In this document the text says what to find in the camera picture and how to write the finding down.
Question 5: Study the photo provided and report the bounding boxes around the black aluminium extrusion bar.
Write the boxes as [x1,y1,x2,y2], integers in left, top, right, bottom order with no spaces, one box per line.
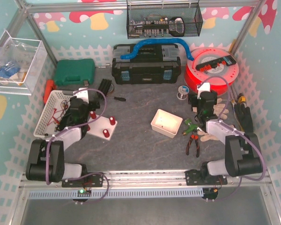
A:
[97,79,112,100]

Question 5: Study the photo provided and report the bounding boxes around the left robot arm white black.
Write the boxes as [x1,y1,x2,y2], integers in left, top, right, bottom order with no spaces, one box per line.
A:
[25,97,100,184]

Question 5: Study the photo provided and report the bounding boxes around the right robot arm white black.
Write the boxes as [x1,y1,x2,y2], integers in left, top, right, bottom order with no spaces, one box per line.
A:
[188,91,266,181]

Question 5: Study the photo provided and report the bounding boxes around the white knit glove upper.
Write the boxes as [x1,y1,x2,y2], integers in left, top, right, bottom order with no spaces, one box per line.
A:
[214,98,229,120]

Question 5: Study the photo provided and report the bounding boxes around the white knit glove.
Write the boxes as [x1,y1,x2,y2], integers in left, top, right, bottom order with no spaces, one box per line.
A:
[197,130,219,142]
[214,98,229,120]

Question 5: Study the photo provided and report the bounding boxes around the small black screwdriver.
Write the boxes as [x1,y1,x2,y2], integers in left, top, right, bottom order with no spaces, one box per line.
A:
[108,96,126,102]

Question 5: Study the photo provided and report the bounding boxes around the black device in basket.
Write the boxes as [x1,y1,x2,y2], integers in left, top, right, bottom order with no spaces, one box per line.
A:
[55,110,71,131]

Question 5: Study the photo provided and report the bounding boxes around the white perforated plastic basket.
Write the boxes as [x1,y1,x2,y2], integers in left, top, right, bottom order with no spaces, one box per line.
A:
[34,90,88,141]

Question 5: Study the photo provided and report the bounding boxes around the red filament spool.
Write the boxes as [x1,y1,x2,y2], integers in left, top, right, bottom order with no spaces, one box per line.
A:
[184,47,239,96]

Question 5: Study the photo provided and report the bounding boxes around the white tray of springs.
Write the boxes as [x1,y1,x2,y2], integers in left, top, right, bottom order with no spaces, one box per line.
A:
[150,109,183,138]

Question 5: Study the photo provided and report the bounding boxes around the green plastic tool case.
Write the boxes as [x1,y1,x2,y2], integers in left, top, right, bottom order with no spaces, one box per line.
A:
[53,59,96,86]

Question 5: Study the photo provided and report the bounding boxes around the white knit glove lower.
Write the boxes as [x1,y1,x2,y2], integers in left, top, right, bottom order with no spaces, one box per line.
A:
[197,130,219,142]

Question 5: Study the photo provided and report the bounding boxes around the black rubber glove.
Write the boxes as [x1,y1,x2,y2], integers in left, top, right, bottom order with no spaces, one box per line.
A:
[234,103,253,133]

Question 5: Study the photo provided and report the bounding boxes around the black terminal strip red buttons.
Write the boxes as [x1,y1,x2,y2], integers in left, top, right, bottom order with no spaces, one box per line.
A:
[195,55,237,72]

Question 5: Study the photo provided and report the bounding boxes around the black plastic toolbox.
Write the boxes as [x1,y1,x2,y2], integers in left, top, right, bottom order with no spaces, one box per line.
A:
[111,44,181,85]

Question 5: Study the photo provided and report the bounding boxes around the blue white glove in box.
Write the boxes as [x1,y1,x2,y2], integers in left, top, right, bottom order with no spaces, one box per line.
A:
[0,61,20,80]

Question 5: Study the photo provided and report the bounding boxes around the solder wire spool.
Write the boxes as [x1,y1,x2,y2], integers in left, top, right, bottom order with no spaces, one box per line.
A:
[177,85,189,100]

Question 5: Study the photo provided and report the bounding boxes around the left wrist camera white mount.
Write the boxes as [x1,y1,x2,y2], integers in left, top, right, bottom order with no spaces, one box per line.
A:
[73,88,89,103]

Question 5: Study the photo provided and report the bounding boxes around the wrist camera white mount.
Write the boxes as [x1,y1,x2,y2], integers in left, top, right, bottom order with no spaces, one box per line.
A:
[197,82,211,99]
[73,88,89,103]

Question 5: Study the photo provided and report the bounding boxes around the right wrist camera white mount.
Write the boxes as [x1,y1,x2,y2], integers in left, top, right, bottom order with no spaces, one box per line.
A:
[197,82,211,99]

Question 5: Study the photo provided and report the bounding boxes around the green hose nozzle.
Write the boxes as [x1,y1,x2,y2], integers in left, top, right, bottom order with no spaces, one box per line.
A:
[182,118,202,136]

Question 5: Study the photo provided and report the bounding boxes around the white peg base plate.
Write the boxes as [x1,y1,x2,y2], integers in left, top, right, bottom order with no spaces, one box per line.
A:
[87,116,118,141]

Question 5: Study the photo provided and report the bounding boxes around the orange handled pliers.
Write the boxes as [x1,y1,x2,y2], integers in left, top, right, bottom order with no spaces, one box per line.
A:
[185,135,201,158]

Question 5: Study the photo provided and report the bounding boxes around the orange tool handle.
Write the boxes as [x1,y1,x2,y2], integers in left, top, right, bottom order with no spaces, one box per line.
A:
[43,79,56,104]

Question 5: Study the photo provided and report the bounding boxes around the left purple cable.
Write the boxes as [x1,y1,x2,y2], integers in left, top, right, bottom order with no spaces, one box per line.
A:
[45,88,111,204]

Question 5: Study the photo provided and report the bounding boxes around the purple cable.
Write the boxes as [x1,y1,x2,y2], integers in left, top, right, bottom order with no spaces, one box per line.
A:
[45,88,111,204]
[199,76,267,202]

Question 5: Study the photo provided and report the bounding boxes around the blue corrugated hose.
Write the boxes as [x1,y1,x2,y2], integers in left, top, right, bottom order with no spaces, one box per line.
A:
[120,38,195,62]

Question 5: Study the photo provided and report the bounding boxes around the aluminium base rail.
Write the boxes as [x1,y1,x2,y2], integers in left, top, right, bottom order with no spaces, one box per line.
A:
[19,169,272,189]

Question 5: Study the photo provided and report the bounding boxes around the clear acrylic wall box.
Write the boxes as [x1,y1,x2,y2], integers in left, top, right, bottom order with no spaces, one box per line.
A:
[0,31,47,96]

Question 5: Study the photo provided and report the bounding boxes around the grey slotted cable duct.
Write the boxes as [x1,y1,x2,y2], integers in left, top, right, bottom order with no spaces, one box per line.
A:
[28,187,204,200]

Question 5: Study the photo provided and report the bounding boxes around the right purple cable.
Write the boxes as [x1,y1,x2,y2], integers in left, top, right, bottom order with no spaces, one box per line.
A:
[199,76,267,202]

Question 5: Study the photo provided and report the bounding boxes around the black wire mesh basket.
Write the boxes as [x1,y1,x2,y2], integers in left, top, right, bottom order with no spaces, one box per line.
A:
[126,0,203,39]

